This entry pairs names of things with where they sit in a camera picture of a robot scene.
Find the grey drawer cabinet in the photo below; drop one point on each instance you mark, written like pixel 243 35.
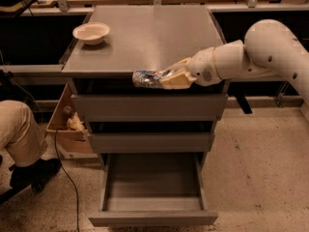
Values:
pixel 147 38

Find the white bowl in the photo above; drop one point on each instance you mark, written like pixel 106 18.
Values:
pixel 91 33

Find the black shoe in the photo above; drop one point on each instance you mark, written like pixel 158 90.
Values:
pixel 41 169

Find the small toy in box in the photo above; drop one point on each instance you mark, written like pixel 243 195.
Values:
pixel 73 122

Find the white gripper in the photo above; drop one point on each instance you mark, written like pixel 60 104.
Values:
pixel 202 69

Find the grey middle drawer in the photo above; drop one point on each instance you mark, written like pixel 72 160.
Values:
pixel 170 142

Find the grey top drawer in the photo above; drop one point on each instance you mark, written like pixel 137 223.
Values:
pixel 149 108

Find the grey open bottom drawer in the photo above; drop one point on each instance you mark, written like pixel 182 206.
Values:
pixel 152 190

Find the silver blue redbull can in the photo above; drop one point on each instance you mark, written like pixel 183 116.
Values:
pixel 148 79

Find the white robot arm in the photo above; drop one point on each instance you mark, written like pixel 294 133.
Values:
pixel 269 47

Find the wooden box on floor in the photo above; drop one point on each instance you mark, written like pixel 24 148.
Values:
pixel 71 141

